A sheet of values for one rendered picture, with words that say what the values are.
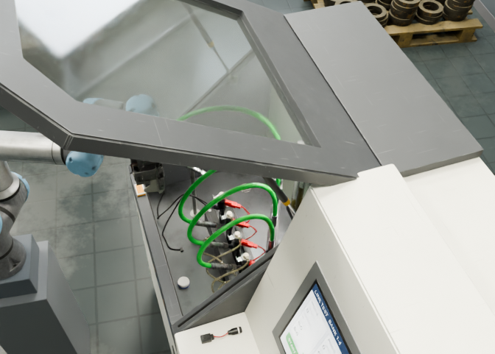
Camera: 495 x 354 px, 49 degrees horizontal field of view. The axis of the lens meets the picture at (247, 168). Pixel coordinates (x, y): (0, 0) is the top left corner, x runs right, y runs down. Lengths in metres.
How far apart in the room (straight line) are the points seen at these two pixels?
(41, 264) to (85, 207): 1.15
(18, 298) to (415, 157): 1.37
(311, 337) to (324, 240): 0.25
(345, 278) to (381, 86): 0.64
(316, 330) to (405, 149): 0.51
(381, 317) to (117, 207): 2.25
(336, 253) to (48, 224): 2.23
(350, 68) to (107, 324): 1.77
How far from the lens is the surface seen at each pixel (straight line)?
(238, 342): 1.66
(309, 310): 1.32
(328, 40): 1.73
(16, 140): 1.41
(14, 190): 1.86
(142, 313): 2.80
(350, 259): 1.15
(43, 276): 2.06
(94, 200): 3.21
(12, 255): 1.93
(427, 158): 1.44
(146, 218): 1.92
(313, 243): 1.26
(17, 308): 2.06
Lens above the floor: 2.52
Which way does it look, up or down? 50 degrees down
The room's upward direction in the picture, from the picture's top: 3 degrees clockwise
